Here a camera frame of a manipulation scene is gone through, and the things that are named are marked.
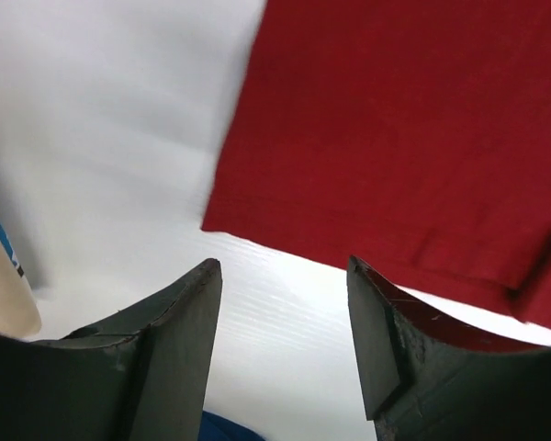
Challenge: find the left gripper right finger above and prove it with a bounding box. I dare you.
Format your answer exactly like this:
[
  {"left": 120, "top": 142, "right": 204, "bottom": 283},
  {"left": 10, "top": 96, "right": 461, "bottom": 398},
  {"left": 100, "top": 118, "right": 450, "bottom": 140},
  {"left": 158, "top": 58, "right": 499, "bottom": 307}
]
[{"left": 346, "top": 257, "right": 551, "bottom": 440}]

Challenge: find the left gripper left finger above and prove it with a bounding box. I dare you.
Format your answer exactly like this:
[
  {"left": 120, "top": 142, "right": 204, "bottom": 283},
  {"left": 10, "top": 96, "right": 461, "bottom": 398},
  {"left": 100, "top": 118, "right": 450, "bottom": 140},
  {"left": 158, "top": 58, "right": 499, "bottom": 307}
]
[{"left": 0, "top": 259, "right": 222, "bottom": 441}]

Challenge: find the dark red t shirt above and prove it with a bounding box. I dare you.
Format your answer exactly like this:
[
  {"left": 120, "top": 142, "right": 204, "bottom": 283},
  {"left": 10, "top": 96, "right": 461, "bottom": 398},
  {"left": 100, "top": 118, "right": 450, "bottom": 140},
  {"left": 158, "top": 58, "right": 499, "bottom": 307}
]
[{"left": 202, "top": 1, "right": 551, "bottom": 328}]

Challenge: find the blue t shirt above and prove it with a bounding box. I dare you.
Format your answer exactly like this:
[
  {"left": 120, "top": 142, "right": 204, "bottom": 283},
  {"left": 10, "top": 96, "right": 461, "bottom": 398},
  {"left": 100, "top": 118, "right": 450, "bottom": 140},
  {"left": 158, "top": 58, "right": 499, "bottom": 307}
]
[{"left": 197, "top": 411, "right": 264, "bottom": 441}]

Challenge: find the folded beige t shirt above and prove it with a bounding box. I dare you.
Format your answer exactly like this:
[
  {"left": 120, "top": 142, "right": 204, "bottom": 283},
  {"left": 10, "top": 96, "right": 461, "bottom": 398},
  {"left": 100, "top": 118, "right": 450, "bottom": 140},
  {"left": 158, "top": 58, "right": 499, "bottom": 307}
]
[{"left": 0, "top": 223, "right": 42, "bottom": 338}]

